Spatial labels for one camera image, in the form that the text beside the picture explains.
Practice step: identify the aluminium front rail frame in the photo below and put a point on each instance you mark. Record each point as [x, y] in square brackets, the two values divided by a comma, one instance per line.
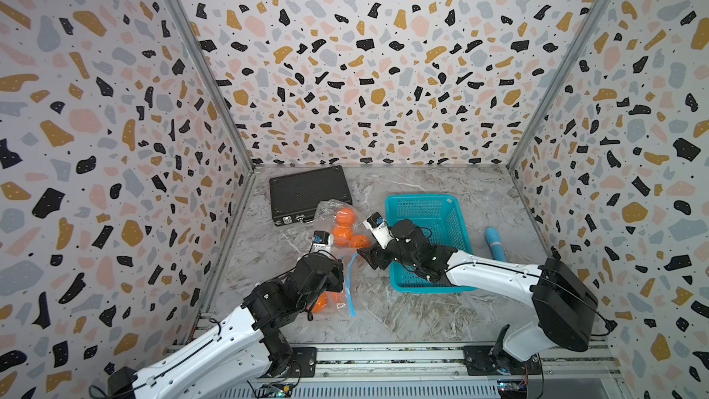
[379, 371]

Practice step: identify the teal plastic mesh basket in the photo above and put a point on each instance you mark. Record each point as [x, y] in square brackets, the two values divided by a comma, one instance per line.
[441, 218]

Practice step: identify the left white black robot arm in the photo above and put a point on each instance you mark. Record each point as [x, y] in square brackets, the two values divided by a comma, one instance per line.
[244, 346]

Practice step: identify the clear zip-top plastic bag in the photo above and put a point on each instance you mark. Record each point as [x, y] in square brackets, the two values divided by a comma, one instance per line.
[325, 221]

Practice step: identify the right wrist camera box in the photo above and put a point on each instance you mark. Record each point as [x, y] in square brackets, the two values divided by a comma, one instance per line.
[379, 228]

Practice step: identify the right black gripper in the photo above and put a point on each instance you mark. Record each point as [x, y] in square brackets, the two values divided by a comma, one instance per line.
[372, 255]

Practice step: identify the orange fruit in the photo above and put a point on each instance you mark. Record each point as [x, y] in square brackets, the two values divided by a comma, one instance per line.
[359, 242]
[321, 303]
[346, 217]
[338, 300]
[342, 235]

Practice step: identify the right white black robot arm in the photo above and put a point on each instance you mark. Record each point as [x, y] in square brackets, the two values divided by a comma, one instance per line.
[564, 308]

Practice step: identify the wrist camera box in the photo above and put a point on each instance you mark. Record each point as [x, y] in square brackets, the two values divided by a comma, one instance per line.
[322, 241]
[379, 228]

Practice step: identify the black ribbed metal briefcase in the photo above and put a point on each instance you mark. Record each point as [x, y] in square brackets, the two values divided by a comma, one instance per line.
[295, 198]

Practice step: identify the blue cylindrical tube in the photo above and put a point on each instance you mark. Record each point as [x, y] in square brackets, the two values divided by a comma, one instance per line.
[494, 241]

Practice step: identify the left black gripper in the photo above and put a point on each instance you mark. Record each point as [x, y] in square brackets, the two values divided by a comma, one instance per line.
[337, 267]

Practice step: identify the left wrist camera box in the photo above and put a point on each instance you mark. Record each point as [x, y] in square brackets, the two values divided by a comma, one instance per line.
[322, 241]

